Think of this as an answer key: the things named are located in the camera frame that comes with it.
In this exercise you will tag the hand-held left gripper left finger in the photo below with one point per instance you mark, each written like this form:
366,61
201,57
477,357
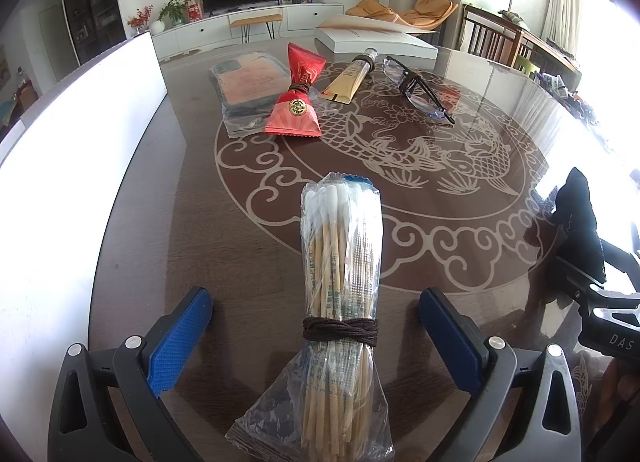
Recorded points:
179,342

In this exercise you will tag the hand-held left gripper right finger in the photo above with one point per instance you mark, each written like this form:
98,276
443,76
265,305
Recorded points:
447,342

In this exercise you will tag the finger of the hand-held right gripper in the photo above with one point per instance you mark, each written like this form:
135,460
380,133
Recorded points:
622,252
582,276

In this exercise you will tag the cotton swab packet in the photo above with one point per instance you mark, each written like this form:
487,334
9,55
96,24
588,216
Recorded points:
337,262

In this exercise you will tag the black-framed glasses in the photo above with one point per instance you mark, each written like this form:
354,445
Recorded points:
417,87

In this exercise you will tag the red bow-shaped packet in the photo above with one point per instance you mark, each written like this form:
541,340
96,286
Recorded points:
295,107

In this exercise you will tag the clear packet with orange insert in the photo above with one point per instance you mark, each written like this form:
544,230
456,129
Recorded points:
245,87

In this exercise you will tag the gold cream tube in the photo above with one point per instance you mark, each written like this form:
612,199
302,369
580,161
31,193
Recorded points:
347,79

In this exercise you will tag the person's right hand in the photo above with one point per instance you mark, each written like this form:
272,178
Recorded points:
622,387

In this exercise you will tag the clutter on side table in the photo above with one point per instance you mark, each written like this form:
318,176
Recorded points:
570,94

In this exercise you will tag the dark wooden bench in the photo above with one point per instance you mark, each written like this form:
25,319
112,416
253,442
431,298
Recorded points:
500,37

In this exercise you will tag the orange lounge chair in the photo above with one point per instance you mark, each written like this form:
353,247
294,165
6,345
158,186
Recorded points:
430,9

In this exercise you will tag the white flat box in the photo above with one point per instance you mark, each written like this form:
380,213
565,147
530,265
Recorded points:
375,37

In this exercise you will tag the red flowers in white vase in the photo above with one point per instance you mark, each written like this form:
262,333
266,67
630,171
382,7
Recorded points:
145,19

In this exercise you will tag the wooden stool with black legs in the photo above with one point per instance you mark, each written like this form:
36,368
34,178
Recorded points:
256,19

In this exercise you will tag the green potted plant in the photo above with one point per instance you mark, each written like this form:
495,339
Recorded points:
175,9

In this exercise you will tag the red gift box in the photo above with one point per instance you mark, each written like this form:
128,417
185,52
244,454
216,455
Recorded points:
195,9

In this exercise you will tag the white television cabinet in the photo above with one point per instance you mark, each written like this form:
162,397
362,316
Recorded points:
305,17

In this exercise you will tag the framed wall picture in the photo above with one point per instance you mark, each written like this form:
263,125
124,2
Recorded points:
4,62

